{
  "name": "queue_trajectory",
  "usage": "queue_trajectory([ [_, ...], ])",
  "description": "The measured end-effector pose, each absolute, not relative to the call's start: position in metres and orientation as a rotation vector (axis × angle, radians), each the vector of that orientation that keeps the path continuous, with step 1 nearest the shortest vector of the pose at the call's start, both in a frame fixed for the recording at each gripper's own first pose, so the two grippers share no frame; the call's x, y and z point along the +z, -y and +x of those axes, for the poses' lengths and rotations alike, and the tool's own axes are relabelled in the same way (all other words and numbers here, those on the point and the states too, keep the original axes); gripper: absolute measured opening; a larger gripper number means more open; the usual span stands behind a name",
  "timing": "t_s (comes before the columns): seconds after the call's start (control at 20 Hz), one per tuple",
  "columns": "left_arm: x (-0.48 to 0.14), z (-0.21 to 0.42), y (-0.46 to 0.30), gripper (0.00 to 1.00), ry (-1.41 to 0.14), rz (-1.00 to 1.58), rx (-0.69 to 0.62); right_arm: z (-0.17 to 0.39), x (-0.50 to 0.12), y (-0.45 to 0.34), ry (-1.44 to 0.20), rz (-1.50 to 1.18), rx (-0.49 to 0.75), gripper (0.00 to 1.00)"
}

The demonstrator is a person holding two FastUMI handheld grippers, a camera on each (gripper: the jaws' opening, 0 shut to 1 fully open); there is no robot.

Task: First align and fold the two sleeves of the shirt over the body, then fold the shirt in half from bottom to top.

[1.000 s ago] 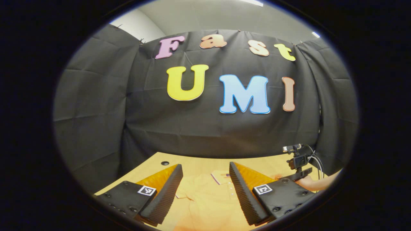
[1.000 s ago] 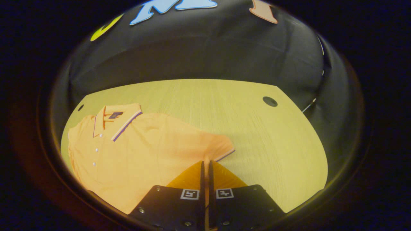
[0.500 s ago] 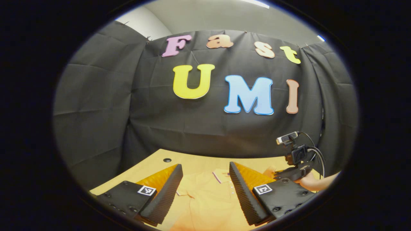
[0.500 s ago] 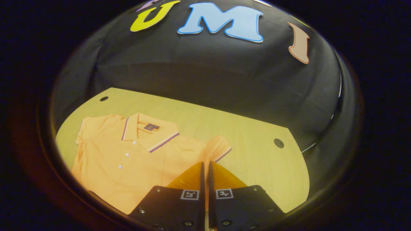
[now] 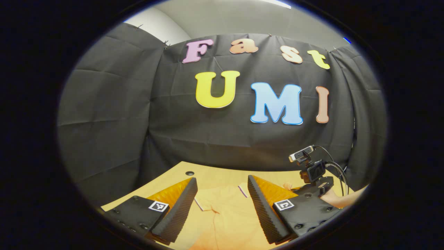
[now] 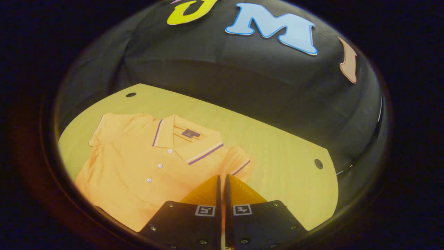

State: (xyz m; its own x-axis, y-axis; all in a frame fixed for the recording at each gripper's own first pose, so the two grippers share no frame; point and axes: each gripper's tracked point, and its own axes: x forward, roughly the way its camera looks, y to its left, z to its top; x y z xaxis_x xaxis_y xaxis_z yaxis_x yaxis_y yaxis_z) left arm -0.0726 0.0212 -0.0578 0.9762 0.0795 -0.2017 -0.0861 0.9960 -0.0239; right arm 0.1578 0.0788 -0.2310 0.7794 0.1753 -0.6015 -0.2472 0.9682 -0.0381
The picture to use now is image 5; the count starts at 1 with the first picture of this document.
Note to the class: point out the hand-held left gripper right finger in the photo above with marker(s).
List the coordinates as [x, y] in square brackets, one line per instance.
[263, 211]

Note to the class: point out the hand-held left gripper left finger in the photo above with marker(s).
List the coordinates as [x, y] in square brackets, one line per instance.
[180, 211]

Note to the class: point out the orange polo T-shirt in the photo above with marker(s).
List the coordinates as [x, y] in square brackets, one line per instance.
[229, 215]

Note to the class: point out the small ceiling light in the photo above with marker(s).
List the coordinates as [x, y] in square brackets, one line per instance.
[347, 40]

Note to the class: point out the large ceiling light panel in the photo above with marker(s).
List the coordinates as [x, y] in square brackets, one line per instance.
[277, 3]

